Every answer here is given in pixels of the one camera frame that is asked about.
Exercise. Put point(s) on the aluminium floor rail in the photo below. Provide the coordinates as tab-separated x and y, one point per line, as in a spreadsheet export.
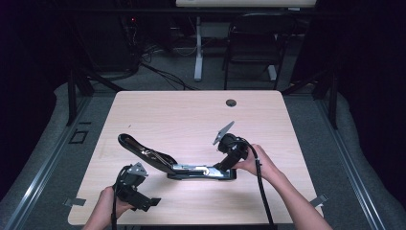
38	175
351	179

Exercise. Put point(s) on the person's left hand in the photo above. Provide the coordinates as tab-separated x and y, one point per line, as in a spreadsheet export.
108	204

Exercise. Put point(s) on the black frame post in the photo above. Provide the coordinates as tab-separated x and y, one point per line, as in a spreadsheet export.
333	102
71	99

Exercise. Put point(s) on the white desk leg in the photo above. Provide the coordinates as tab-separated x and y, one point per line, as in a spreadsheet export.
198	54

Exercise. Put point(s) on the white desk top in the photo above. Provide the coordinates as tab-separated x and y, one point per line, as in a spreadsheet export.
245	3

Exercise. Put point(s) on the black folding chair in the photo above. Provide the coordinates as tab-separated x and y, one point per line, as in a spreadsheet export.
255	35

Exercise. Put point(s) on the person's right hand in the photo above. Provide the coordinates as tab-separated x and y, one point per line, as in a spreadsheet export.
263	163

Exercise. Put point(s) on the black stapler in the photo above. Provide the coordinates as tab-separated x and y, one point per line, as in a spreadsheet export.
153	158

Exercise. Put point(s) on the black computer tower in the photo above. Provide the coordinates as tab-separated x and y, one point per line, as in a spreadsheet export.
108	41

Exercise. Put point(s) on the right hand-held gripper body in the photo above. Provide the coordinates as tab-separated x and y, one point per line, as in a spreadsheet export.
233	147

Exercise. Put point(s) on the grey tape piece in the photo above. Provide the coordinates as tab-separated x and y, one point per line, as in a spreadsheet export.
320	199
75	202

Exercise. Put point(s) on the white desk foot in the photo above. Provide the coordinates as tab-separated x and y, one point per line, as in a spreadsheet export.
272	73

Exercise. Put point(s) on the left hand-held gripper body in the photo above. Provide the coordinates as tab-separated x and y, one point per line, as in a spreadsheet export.
130	185

